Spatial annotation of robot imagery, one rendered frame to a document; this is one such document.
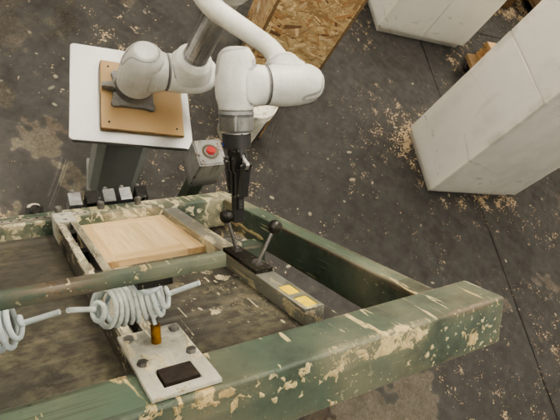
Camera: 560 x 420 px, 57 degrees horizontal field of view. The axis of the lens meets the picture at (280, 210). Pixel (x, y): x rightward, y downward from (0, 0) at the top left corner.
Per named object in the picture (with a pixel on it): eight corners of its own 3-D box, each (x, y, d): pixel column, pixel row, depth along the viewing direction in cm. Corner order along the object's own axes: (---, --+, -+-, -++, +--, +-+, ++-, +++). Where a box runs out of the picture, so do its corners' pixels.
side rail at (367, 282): (237, 223, 203) (237, 197, 201) (457, 347, 112) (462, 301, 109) (223, 225, 200) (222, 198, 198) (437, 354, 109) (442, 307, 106)
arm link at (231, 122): (244, 108, 136) (244, 131, 138) (212, 109, 132) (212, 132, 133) (260, 111, 129) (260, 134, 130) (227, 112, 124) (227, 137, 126)
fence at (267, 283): (176, 217, 190) (176, 207, 189) (323, 321, 110) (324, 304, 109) (162, 219, 187) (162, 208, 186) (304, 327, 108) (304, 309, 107)
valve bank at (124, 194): (146, 198, 223) (157, 170, 203) (153, 227, 218) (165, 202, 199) (18, 213, 198) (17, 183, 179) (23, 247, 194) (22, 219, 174)
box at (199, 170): (207, 161, 222) (219, 137, 208) (215, 185, 218) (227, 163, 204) (181, 163, 217) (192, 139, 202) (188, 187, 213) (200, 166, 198)
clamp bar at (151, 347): (78, 230, 173) (72, 160, 166) (224, 442, 74) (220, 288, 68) (47, 235, 168) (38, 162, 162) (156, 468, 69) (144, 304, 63)
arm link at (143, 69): (113, 66, 214) (122, 30, 196) (157, 70, 223) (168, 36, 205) (117, 98, 209) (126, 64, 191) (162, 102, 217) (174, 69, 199)
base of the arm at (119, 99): (100, 69, 218) (102, 61, 213) (152, 77, 227) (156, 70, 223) (101, 105, 211) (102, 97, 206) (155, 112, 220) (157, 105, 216)
